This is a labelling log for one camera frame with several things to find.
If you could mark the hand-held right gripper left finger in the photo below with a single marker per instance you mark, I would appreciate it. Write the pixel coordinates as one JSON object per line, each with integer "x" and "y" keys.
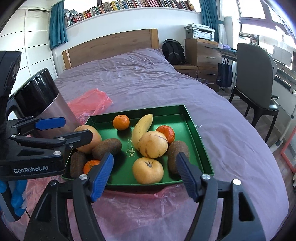
{"x": 101, "y": 176}

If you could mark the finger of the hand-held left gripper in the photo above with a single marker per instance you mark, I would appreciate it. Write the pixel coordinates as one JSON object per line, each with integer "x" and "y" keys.
{"x": 78, "y": 138}
{"x": 50, "y": 123}

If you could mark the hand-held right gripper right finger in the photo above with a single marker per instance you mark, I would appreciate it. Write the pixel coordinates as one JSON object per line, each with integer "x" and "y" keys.
{"x": 185, "y": 173}

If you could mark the large yellow apple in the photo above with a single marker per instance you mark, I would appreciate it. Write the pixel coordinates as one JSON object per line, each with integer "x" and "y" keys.
{"x": 85, "y": 149}

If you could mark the orange tangerine with leaf stem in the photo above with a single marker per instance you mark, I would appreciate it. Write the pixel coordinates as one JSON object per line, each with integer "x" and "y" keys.
{"x": 90, "y": 165}

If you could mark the brown kiwi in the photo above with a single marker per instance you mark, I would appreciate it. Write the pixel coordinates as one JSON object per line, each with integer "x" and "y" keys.
{"x": 77, "y": 164}
{"x": 174, "y": 148}
{"x": 108, "y": 147}

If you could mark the blemished yellow round fruit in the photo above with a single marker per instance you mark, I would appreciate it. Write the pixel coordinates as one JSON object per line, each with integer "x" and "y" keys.
{"x": 152, "y": 144}

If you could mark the green tray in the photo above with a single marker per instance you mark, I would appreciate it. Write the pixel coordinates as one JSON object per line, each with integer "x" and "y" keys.
{"x": 185, "y": 129}

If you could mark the yellow banana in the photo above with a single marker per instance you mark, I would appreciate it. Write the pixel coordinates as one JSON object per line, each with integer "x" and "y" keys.
{"x": 141, "y": 129}

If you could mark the person's left hand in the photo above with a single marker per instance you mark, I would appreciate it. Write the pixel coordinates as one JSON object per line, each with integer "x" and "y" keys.
{"x": 19, "y": 197}

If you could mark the brown and black kettle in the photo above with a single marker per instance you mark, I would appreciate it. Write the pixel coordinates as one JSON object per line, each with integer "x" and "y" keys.
{"x": 46, "y": 97}

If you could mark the pink plastic sheet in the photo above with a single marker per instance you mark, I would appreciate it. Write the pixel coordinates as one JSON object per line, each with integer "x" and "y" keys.
{"x": 92, "y": 99}

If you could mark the white wardrobe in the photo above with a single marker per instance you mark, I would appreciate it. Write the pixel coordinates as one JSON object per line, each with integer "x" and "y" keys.
{"x": 34, "y": 41}

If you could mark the bed with purple sheet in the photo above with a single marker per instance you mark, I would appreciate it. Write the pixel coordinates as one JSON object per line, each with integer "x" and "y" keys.
{"x": 150, "y": 76}

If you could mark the wooden headboard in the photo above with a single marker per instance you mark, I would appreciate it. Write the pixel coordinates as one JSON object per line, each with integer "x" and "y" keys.
{"x": 111, "y": 46}

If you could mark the teal curtain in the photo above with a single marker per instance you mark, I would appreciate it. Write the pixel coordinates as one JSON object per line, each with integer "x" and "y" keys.
{"x": 209, "y": 16}
{"x": 57, "y": 25}

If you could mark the dark blue bag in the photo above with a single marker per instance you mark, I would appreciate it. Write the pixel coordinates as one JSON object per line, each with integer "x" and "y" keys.
{"x": 224, "y": 74}

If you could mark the grey office chair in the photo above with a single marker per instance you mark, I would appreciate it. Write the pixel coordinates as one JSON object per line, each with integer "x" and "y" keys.
{"x": 252, "y": 76}

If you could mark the wooden dresser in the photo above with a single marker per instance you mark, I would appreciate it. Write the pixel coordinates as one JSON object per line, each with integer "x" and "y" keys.
{"x": 198, "y": 53}

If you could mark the black backpack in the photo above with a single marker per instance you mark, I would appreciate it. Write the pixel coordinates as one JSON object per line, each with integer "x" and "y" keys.
{"x": 173, "y": 52}

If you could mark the row of books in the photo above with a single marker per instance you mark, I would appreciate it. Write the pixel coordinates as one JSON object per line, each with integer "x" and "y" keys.
{"x": 129, "y": 5}

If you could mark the white printer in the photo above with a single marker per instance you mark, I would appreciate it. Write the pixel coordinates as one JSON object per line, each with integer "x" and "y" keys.
{"x": 200, "y": 31}

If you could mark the window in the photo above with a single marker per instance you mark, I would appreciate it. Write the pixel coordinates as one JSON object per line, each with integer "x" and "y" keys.
{"x": 266, "y": 14}

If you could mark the red metal frame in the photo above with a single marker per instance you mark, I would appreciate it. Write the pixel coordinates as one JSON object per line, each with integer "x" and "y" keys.
{"x": 285, "y": 150}

